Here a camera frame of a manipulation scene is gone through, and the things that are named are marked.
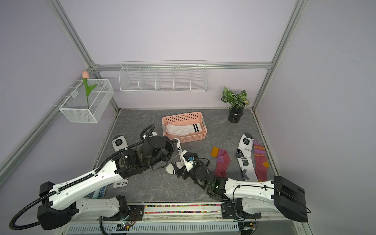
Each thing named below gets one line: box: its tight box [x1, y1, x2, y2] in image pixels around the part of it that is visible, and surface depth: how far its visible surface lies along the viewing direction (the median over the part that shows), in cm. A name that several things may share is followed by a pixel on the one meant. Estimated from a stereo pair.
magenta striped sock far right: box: [253, 140, 270, 183], surface depth 91 cm
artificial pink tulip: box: [82, 70, 98, 109], surface depth 86 cm
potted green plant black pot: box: [221, 86, 251, 124], surface depth 96 cm
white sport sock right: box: [235, 132, 259, 183], surface depth 95 cm
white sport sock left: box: [106, 159, 129, 189], surface depth 45 cm
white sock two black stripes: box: [165, 122, 203, 137], surface depth 108 cm
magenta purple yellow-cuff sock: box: [210, 146, 231, 179], surface depth 93 cm
